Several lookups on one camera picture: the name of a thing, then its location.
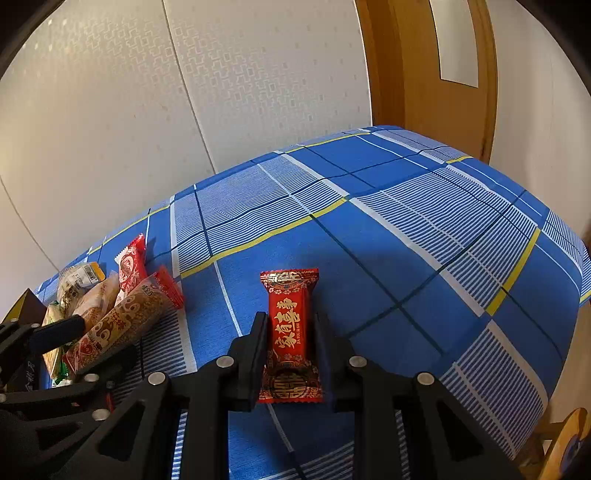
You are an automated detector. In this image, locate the clear nut mix packet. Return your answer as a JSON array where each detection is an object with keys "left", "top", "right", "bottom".
[{"left": 56, "top": 261, "right": 105, "bottom": 319}]

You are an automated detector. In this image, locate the red white snack packet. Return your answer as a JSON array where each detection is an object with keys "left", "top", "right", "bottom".
[{"left": 115, "top": 234, "right": 148, "bottom": 294}]

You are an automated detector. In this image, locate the red gold-print snack packet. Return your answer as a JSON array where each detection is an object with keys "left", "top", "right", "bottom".
[{"left": 259, "top": 268, "right": 324, "bottom": 404}]

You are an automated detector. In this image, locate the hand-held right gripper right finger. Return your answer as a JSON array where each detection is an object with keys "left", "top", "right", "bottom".
[{"left": 314, "top": 312, "right": 525, "bottom": 480}]

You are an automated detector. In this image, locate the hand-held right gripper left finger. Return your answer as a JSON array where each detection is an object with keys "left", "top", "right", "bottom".
[{"left": 48, "top": 312, "right": 269, "bottom": 480}]

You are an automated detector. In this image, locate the orange pastry packet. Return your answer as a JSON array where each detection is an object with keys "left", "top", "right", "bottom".
[{"left": 71, "top": 271, "right": 120, "bottom": 330}]

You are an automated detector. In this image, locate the long brown snack bar packet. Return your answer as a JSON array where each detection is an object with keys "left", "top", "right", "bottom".
[{"left": 62, "top": 265, "right": 185, "bottom": 374}]

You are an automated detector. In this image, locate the blue plaid tablecloth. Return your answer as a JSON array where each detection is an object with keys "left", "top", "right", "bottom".
[{"left": 34, "top": 124, "right": 591, "bottom": 480}]

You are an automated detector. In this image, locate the green snack packet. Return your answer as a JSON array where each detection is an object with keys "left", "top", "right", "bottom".
[{"left": 41, "top": 302, "right": 75, "bottom": 386}]

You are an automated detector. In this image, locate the gold gift box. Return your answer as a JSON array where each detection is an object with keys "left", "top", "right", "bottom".
[{"left": 0, "top": 288, "right": 49, "bottom": 393}]

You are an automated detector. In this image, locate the wooden door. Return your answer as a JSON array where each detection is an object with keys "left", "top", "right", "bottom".
[{"left": 355, "top": 0, "right": 499, "bottom": 162}]

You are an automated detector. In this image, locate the wooden chair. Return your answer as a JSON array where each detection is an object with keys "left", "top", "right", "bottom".
[{"left": 522, "top": 406, "right": 591, "bottom": 480}]

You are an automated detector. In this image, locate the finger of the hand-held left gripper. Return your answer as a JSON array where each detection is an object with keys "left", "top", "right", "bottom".
[
  {"left": 0, "top": 315, "right": 86, "bottom": 374},
  {"left": 0, "top": 345, "right": 139, "bottom": 444}
]

